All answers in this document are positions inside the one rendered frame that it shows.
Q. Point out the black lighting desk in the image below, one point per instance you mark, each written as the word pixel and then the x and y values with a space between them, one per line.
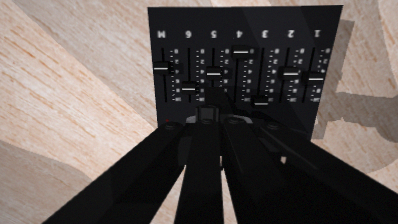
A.
pixel 196 47

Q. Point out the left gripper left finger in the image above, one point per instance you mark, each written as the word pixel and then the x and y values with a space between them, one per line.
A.
pixel 133 189

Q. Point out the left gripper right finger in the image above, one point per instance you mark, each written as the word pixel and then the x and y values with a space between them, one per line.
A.
pixel 318 184

